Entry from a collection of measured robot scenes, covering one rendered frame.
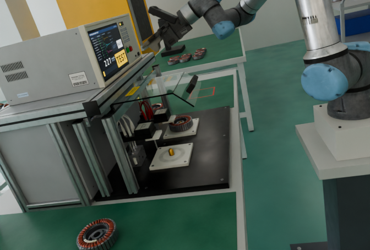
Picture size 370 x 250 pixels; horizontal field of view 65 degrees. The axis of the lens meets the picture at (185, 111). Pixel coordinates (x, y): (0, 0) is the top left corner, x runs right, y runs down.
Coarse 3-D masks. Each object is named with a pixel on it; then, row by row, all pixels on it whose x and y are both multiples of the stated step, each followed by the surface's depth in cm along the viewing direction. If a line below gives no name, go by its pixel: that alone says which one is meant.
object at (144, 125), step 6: (138, 126) 110; (144, 126) 109; (150, 126) 108; (126, 132) 114; (138, 132) 107; (144, 132) 107; (150, 132) 107; (156, 132) 111; (126, 138) 109; (132, 138) 108; (138, 138) 108; (144, 138) 107; (150, 138) 107; (156, 138) 107; (132, 144) 113; (132, 150) 112
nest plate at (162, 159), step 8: (184, 144) 118; (192, 144) 116; (160, 152) 117; (176, 152) 113; (184, 152) 112; (160, 160) 110; (168, 160) 109; (176, 160) 108; (184, 160) 106; (152, 168) 107; (160, 168) 107
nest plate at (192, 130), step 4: (196, 120) 138; (196, 124) 133; (168, 128) 136; (192, 128) 130; (196, 128) 129; (168, 132) 132; (172, 132) 131; (176, 132) 130; (180, 132) 130; (184, 132) 128; (188, 132) 127; (192, 132) 127; (196, 132) 128; (164, 136) 130; (168, 136) 129; (172, 136) 129; (176, 136) 128; (180, 136) 128
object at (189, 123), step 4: (180, 116) 137; (184, 116) 136; (188, 116) 134; (176, 120) 136; (180, 120) 137; (184, 120) 136; (188, 120) 131; (192, 120) 133; (168, 124) 132; (172, 124) 130; (176, 124) 129; (180, 124) 129; (184, 124) 128; (188, 124) 130; (192, 124) 132; (172, 128) 130; (176, 128) 129; (180, 128) 129; (184, 128) 129; (188, 128) 131
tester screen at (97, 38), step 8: (96, 32) 96; (104, 32) 102; (112, 32) 109; (96, 40) 96; (104, 40) 101; (112, 40) 107; (96, 48) 95; (104, 48) 100; (120, 48) 113; (96, 56) 94; (104, 56) 99; (112, 56) 105; (104, 64) 98; (112, 64) 104; (112, 72) 103
